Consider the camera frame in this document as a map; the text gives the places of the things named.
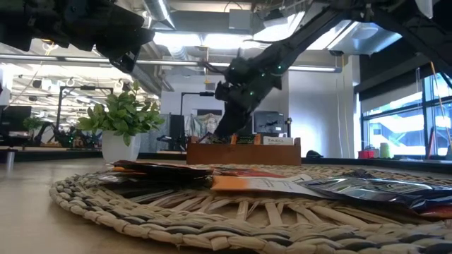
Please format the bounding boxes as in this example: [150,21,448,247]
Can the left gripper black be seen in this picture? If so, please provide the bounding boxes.
[65,0,156,74]

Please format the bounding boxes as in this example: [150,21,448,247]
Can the grey window roller blind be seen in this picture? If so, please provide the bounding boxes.
[360,90,424,116]

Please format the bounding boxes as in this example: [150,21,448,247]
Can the dark brown tea packet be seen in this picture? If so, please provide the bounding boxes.
[111,159,214,181]

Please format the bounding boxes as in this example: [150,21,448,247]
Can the orange green tea packet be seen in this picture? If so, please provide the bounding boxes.
[231,133,263,145]

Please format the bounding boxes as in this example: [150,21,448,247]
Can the long ceiling tube light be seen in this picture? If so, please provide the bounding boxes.
[0,54,342,73]

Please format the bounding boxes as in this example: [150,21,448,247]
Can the round woven straw placemat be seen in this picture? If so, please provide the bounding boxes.
[48,164,452,254]

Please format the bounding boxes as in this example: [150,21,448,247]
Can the black camera gantry frame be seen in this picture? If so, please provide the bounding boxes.
[179,90,220,124]
[54,85,114,144]

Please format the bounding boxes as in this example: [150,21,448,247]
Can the silver ceiling duct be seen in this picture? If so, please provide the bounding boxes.
[130,0,177,96]

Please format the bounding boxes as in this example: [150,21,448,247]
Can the grey ceiling box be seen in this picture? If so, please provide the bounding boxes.
[228,8,254,31]

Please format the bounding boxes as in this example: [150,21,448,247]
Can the orange red tea packet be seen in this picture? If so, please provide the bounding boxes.
[215,167,285,179]

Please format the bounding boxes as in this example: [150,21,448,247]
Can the black distant monitor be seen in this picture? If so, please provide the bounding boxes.
[0,104,32,133]

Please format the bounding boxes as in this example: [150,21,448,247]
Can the dark shiny foil tea packet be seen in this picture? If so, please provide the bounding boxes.
[299,169,452,214]

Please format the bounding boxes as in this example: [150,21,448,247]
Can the background black robot arms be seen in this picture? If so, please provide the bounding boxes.
[35,119,103,148]

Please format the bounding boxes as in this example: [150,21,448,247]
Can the green plant in white pot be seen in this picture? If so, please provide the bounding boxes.
[76,80,166,163]

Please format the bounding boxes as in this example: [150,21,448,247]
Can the large black framed window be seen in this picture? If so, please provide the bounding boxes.
[360,66,452,158]

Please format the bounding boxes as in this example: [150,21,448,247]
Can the yellow cord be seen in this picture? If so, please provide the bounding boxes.
[429,61,452,149]

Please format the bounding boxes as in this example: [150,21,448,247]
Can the wooden divided organiser box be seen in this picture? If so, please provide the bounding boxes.
[186,136,302,166]

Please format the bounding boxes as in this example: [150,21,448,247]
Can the white orange Tazo tea packet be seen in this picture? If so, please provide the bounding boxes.
[210,174,328,199]
[263,135,295,146]

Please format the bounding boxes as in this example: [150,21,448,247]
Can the white ceiling duct hood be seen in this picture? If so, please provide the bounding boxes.
[254,10,403,56]

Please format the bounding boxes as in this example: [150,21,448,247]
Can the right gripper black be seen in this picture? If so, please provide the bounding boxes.
[213,58,283,139]

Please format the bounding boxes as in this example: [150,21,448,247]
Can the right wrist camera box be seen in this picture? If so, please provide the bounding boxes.
[214,80,236,102]

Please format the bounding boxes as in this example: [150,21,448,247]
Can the plain orange tea packet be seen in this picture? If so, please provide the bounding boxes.
[112,166,148,176]

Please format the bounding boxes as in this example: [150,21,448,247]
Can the pale draped cloth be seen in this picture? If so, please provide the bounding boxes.
[185,113,225,142]

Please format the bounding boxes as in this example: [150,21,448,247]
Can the small distant green plant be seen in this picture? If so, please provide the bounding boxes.
[21,116,44,134]

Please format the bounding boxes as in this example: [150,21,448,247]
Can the grey partition panel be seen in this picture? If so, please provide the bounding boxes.
[140,113,171,153]

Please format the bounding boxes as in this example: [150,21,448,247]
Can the dark green tea packet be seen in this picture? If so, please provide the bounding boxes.
[198,132,232,145]

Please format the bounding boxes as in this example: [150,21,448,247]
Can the dark computer monitor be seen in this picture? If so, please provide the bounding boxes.
[252,111,286,137]

